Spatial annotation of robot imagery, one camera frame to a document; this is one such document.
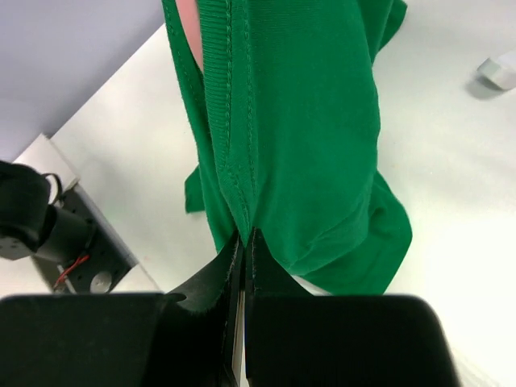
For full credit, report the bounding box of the white clothes rack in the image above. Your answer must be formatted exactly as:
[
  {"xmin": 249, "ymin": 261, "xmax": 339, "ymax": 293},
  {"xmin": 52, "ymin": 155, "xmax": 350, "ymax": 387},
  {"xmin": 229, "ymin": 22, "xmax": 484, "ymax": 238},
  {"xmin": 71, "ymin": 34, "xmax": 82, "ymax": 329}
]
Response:
[{"xmin": 477, "ymin": 49, "xmax": 515, "ymax": 90}]

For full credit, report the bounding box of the green t shirt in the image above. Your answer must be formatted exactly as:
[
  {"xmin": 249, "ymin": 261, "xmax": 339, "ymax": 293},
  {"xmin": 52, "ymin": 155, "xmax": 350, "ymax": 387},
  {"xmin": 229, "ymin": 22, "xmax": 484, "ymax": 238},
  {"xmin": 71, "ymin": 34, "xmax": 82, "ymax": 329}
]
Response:
[{"xmin": 163, "ymin": 1, "xmax": 412, "ymax": 295}]

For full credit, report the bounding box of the pink plastic hanger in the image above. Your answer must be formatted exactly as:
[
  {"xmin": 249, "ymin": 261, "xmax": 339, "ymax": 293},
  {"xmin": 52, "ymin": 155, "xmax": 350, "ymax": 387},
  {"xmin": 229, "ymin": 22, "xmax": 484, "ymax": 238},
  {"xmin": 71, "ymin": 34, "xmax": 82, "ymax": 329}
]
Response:
[{"xmin": 176, "ymin": 0, "xmax": 204, "ymax": 73}]

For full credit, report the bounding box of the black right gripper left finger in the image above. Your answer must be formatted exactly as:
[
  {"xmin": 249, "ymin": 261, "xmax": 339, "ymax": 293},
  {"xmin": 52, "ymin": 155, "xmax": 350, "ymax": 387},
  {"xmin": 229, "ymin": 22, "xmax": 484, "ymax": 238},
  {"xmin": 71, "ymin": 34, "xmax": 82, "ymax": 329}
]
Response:
[{"xmin": 1, "ymin": 236, "xmax": 243, "ymax": 386}]

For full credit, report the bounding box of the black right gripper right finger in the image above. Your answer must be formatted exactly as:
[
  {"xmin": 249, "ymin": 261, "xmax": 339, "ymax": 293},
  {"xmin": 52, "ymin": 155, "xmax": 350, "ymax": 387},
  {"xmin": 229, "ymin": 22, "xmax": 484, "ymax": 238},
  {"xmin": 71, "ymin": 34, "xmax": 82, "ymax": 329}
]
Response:
[{"xmin": 245, "ymin": 231, "xmax": 460, "ymax": 386}]

